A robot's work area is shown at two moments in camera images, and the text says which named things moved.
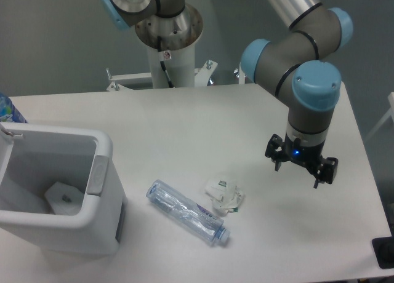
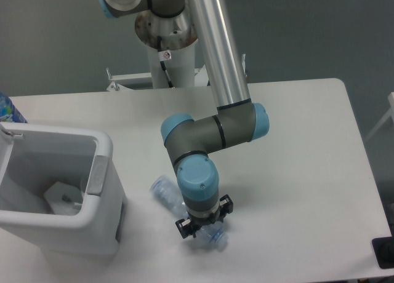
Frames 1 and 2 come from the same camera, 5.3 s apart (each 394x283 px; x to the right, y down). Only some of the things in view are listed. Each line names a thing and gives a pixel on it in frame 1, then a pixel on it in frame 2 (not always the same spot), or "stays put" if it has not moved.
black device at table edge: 383,248 stays put
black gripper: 309,155 → 185,227
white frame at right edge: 389,113 stays put
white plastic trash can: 61,188 stays put
